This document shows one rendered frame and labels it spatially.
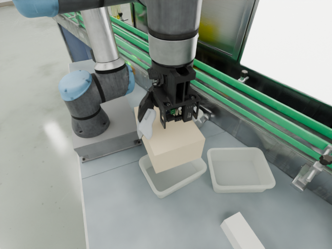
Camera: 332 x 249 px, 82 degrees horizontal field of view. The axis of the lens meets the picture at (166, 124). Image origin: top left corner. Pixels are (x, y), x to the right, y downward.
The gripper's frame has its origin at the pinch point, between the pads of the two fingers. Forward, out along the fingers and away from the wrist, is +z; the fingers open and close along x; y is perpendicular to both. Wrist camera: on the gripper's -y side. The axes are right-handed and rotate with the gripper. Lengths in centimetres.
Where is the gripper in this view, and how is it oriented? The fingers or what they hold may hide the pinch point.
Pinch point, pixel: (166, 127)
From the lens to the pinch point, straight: 47.9
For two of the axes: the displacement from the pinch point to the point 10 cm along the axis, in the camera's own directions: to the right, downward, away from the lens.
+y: 3.8, 6.9, -6.2
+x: 9.3, -2.7, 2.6
